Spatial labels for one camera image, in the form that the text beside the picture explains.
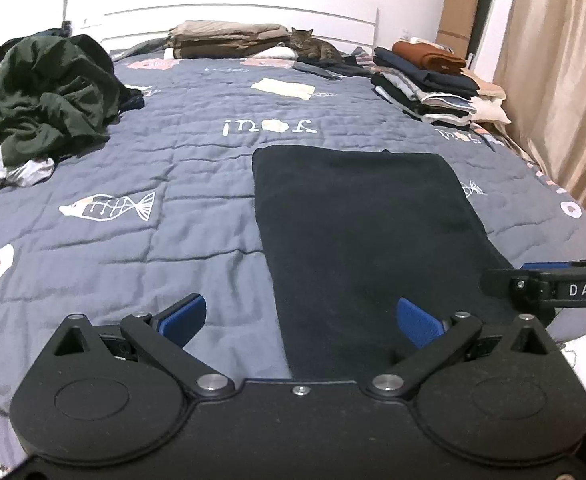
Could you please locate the stack of folded clothes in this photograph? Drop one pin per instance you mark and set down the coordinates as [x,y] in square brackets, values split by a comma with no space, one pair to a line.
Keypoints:
[423,85]

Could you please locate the tabby cat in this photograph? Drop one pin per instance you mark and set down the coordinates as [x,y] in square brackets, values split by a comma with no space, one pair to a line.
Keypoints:
[313,45]

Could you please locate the white headboard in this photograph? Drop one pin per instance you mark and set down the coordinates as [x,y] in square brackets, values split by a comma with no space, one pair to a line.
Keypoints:
[223,17]

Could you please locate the grey printed quilt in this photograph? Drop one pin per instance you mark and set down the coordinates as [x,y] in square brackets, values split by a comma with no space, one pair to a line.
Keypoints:
[173,270]

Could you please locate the light grey garment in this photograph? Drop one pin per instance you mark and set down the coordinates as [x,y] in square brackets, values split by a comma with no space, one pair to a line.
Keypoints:
[23,172]

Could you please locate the beige curtain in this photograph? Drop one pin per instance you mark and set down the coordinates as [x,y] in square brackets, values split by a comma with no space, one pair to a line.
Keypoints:
[558,85]

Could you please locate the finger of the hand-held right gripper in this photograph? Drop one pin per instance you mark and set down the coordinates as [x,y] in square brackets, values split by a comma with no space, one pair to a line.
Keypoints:
[543,266]
[498,282]

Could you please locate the black sweatshirt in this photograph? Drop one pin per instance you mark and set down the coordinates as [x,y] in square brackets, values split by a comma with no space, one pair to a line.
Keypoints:
[373,235]

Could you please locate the dark green garment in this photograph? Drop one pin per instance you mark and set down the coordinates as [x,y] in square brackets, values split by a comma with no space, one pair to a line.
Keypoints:
[48,95]

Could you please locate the cardboard box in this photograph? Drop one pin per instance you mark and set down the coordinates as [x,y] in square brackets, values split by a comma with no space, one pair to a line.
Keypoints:
[460,5]

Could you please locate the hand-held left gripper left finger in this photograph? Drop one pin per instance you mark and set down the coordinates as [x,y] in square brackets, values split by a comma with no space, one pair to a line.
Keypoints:
[183,317]

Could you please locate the white stuffed pillow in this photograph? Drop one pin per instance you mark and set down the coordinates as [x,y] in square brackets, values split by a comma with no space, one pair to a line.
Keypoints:
[490,110]

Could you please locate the navy garment with yellow print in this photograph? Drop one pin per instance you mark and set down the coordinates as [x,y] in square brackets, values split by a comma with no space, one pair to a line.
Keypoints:
[132,101]

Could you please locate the folded tan blanket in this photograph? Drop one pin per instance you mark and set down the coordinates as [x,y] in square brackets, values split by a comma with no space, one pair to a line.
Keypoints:
[223,40]

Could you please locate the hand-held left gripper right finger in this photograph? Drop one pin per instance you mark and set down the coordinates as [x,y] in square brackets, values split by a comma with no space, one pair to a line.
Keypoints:
[418,322]

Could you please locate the black wall device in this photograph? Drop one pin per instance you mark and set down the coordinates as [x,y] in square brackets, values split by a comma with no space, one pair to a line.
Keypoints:
[66,10]

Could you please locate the wall outlet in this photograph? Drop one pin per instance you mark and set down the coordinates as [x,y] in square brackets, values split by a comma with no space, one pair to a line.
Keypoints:
[92,22]

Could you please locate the dark cloth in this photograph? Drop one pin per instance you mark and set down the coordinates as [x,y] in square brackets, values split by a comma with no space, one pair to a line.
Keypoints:
[333,69]

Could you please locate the small white pillow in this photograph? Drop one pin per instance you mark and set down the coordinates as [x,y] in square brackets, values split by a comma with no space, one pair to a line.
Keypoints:
[275,53]

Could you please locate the black board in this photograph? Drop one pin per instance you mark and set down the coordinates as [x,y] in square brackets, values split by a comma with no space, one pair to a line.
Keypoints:
[484,15]

